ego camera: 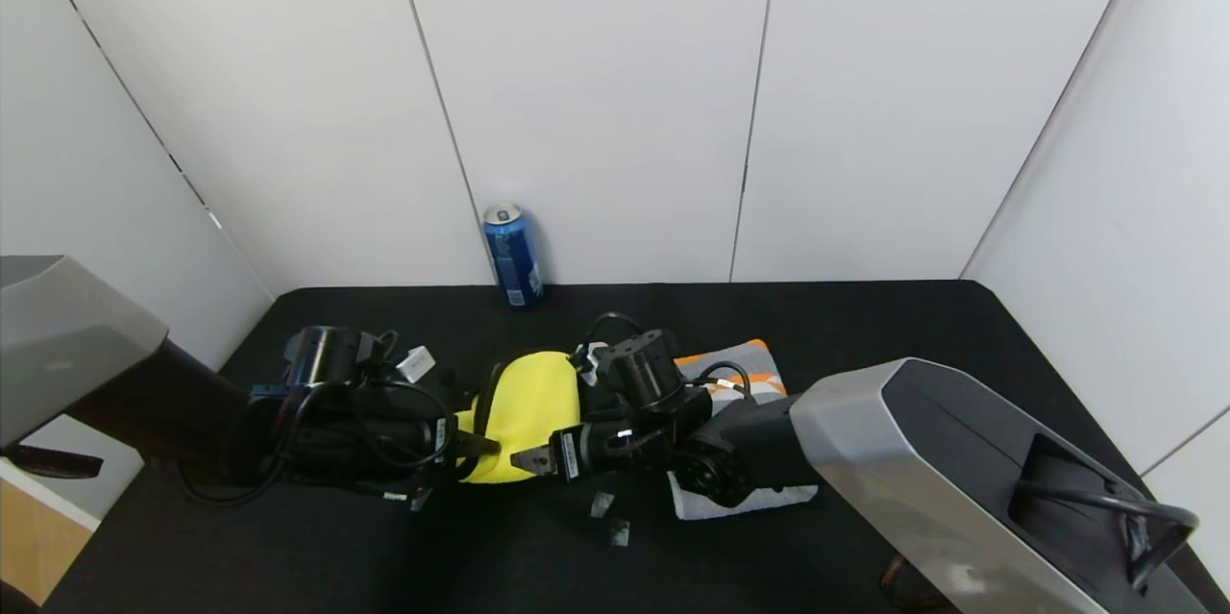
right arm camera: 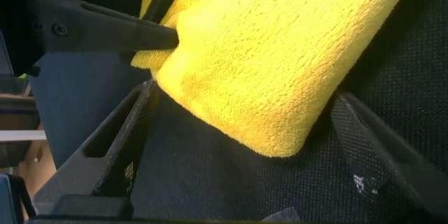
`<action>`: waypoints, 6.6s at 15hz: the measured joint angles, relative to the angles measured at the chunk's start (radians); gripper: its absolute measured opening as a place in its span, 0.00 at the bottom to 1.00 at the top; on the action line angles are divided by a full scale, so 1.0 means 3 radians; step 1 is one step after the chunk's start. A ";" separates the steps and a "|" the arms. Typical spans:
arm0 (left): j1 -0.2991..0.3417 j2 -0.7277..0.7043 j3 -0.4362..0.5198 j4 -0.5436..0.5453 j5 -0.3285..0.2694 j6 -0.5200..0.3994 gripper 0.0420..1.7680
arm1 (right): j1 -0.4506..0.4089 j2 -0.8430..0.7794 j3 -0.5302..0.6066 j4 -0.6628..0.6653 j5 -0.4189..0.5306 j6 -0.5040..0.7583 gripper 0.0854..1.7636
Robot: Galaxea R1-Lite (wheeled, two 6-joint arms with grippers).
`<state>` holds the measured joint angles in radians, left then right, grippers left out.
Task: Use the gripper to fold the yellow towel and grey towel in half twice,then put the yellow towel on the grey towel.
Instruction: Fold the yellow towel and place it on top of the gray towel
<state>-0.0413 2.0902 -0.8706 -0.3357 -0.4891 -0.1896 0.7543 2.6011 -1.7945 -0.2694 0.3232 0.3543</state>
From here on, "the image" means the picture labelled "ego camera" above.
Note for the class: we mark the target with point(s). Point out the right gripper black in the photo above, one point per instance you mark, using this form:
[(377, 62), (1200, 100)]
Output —
[(566, 454)]

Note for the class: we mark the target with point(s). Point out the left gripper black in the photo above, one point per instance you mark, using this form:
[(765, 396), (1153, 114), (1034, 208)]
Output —
[(443, 437)]

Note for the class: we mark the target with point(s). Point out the yellow microfibre towel black edge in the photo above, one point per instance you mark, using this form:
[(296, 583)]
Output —
[(524, 403)]

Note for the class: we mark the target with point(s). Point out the grey towel with orange marks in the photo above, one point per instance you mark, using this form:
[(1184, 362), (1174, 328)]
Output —
[(750, 359)]

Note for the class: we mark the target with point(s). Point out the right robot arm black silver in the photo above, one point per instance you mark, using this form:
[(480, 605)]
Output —
[(913, 460)]

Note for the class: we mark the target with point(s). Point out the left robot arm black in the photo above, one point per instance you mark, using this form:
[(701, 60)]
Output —
[(77, 345)]

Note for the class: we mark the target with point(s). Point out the clear tape piece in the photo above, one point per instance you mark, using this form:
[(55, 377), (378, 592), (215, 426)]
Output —
[(602, 503), (620, 531), (422, 501)]

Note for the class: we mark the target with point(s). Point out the blue soda can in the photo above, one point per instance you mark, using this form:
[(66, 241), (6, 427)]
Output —
[(515, 258)]

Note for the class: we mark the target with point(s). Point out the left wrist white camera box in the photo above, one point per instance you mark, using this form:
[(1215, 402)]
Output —
[(415, 364)]

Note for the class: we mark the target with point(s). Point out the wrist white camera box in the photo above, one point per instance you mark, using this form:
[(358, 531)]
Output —
[(592, 364), (415, 364)]

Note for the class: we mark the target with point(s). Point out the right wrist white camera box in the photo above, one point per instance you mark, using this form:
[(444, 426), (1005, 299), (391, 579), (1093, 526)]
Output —
[(592, 364)]

